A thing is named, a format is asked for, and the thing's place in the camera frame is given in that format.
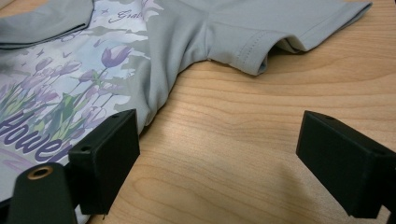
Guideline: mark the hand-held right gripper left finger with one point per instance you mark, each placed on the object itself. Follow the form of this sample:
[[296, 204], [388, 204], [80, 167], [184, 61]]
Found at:
[[104, 161]]

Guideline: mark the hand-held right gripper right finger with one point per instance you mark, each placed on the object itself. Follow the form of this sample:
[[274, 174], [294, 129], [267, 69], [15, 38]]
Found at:
[[345, 168]]

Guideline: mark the grey t-shirt with floral print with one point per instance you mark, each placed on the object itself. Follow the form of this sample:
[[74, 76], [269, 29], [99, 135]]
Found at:
[[174, 46]]

